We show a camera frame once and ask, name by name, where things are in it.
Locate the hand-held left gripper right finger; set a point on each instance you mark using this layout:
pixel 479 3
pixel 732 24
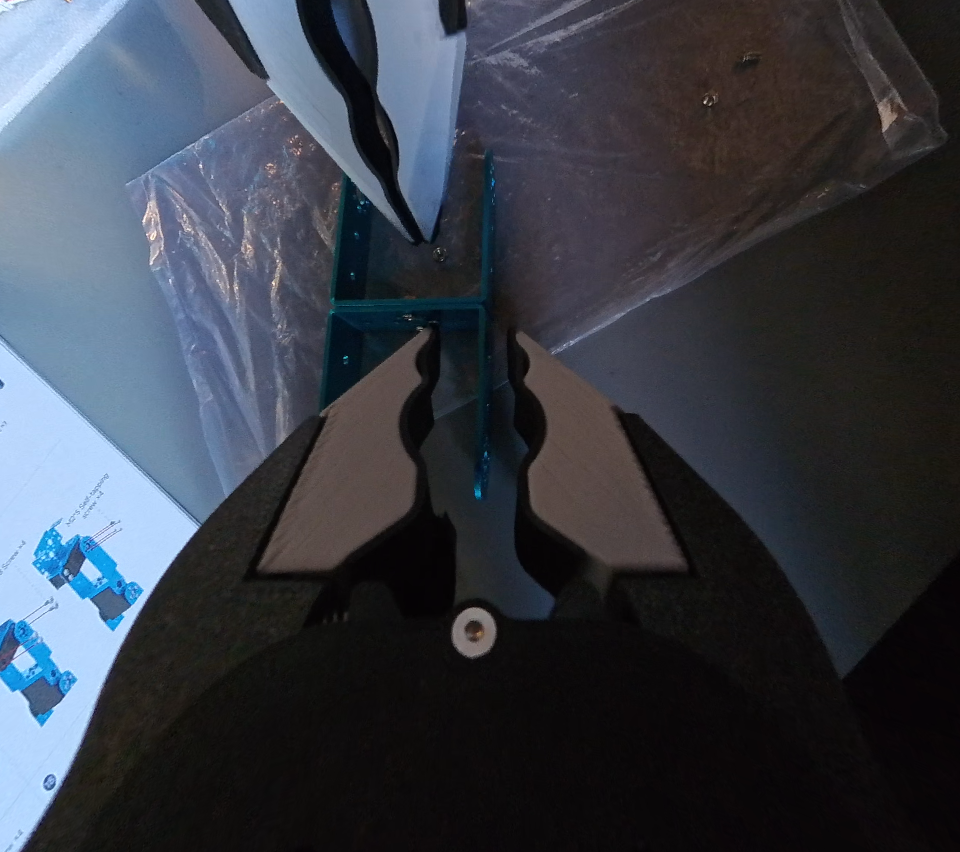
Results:
pixel 600 492

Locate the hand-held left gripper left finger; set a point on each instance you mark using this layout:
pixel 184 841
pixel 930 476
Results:
pixel 345 492

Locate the blue metal bracket assembly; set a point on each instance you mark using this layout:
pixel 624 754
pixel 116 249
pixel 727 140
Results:
pixel 352 244

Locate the grey desk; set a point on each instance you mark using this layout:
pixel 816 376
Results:
pixel 750 379

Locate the white foam sheet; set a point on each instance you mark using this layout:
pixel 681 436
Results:
pixel 45 41

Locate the white instruction booklet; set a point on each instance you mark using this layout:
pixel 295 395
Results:
pixel 60 492

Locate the large clear plastic bag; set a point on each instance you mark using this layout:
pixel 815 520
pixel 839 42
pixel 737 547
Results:
pixel 675 191

